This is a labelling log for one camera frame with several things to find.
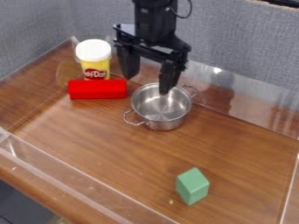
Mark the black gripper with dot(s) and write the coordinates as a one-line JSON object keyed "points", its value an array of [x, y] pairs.
{"points": [[169, 51]]}

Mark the green foam block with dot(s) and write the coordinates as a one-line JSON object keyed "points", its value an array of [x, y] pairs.
{"points": [[193, 186]]}

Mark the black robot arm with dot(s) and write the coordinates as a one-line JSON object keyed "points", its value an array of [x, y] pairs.
{"points": [[150, 38]]}

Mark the yellow Play-Doh can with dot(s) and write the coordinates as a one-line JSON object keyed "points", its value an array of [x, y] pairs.
{"points": [[94, 55]]}

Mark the small steel pot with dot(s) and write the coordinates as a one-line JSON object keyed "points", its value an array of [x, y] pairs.
{"points": [[161, 112]]}

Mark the red rectangular block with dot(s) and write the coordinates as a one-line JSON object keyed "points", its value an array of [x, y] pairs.
{"points": [[98, 89]]}

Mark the clear acrylic table barrier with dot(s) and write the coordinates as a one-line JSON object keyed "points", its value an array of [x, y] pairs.
{"points": [[103, 172]]}

